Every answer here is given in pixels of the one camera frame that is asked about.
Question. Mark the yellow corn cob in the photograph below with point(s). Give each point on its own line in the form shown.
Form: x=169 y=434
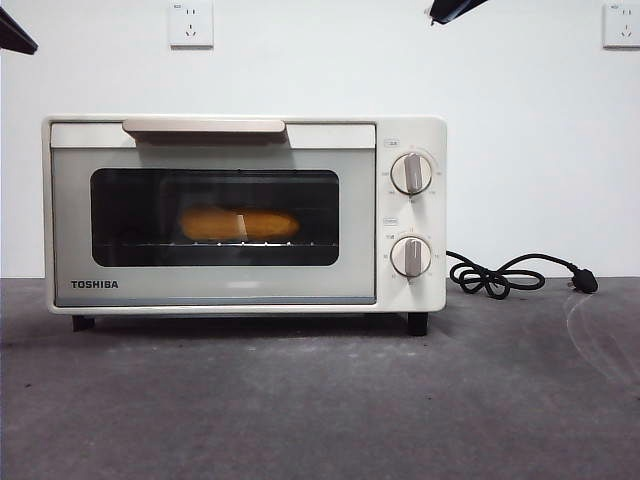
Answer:
x=270 y=224

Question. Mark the oven temperature knob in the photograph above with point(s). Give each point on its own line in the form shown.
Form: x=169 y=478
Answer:
x=411 y=173

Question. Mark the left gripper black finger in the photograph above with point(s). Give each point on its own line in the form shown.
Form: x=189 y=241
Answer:
x=12 y=36

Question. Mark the white Toshiba toaster oven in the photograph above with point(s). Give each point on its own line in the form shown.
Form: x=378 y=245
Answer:
x=410 y=130

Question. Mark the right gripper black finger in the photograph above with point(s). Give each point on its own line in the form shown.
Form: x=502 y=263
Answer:
x=452 y=7

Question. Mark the oven timer knob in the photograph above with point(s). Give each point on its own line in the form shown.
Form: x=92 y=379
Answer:
x=411 y=256

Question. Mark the white wall socket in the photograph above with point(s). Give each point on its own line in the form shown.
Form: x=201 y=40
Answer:
x=191 y=26
x=622 y=27

